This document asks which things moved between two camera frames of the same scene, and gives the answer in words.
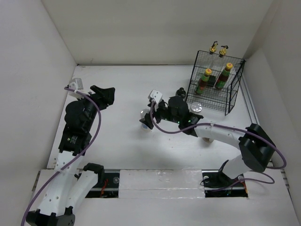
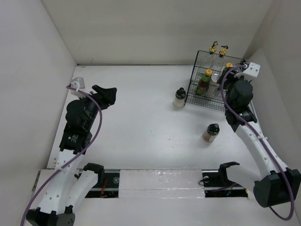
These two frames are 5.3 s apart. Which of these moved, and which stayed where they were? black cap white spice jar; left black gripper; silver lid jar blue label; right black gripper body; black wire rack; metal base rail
Moved: right black gripper body; black cap white spice jar; silver lid jar blue label
Stayed: left black gripper; black wire rack; metal base rail
